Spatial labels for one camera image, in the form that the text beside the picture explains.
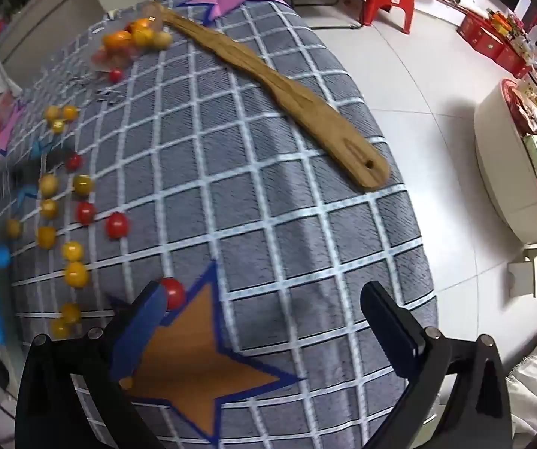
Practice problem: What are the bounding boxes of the small white cardboard box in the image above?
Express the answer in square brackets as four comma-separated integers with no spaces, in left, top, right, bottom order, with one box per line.
[507,243,537,298]

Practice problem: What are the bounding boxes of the small yellow fruit group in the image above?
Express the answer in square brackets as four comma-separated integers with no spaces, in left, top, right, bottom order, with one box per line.
[5,104,96,340]

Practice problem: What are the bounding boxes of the red plastic stool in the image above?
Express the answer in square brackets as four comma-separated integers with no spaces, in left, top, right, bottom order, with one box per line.
[359,0,415,34]

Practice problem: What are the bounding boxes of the clear bag of oranges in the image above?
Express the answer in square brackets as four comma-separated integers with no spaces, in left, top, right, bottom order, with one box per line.
[91,2,174,72]

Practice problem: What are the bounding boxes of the long wooden tray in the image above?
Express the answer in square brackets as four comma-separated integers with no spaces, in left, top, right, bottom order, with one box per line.
[149,2,390,192]

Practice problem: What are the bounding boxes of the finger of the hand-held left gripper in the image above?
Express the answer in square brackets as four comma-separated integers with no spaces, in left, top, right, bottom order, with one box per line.
[16,152,79,184]

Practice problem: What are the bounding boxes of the white round table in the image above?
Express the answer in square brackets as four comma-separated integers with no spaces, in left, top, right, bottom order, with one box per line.
[473,79,537,245]

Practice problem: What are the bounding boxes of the grey checked star-print blanket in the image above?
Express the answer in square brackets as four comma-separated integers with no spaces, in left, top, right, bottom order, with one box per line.
[0,0,439,449]

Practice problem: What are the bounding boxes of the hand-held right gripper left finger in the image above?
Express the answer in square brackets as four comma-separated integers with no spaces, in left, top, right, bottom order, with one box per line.
[15,281,171,449]

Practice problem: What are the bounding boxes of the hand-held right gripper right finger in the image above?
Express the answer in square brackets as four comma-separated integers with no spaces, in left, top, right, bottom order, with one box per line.
[359,281,513,449]

